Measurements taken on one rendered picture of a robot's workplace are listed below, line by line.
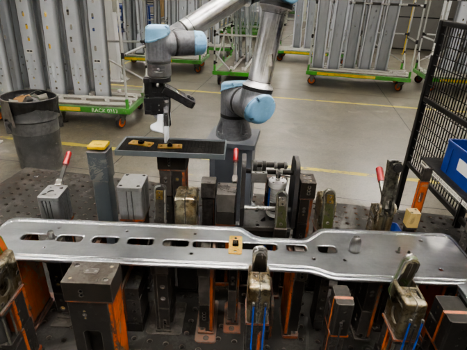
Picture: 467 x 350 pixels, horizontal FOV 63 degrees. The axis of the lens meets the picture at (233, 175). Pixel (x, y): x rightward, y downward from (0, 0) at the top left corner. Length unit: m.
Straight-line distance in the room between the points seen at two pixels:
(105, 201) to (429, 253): 1.08
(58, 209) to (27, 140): 2.63
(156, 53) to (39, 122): 2.70
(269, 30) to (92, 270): 0.95
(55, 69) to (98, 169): 4.29
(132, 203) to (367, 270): 0.71
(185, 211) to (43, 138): 2.84
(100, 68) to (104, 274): 4.51
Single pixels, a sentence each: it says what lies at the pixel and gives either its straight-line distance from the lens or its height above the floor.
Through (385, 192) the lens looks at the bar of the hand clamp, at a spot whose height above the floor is 1.12.
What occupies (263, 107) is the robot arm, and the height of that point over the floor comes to 1.28.
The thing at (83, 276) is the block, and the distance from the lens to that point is 1.01.
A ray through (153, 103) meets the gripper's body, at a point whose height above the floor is 1.32.
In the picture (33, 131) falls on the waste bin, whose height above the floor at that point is 0.44.
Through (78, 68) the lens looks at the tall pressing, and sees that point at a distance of 5.50.
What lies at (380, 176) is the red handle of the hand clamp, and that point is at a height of 1.13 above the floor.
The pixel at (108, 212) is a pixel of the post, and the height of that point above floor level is 0.90.
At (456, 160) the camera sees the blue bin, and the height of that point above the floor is 1.11.
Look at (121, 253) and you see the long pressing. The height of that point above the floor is 1.00.
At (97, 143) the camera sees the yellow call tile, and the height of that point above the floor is 1.16.
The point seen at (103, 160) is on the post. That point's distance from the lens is 1.39.
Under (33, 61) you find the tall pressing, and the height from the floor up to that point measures 0.72.
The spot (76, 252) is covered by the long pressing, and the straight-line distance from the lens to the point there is 1.14.
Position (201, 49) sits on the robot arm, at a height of 1.48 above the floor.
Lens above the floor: 1.66
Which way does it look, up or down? 26 degrees down
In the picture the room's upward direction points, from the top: 2 degrees clockwise
